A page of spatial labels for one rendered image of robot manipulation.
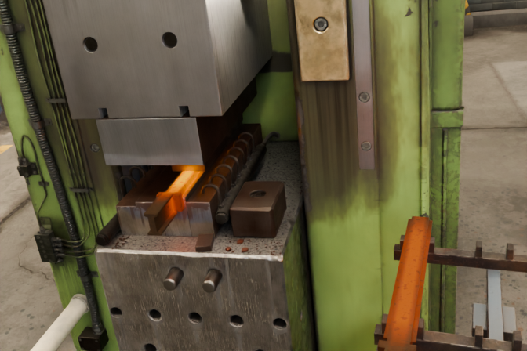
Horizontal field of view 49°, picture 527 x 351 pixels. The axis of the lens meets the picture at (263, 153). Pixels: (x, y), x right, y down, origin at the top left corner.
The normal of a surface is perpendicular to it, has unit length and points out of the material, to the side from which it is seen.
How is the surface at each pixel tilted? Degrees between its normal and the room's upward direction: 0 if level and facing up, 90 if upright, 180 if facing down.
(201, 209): 90
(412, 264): 0
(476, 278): 0
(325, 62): 90
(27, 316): 0
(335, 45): 90
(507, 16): 90
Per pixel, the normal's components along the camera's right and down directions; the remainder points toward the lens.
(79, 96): -0.22, 0.40
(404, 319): -0.11, -0.92
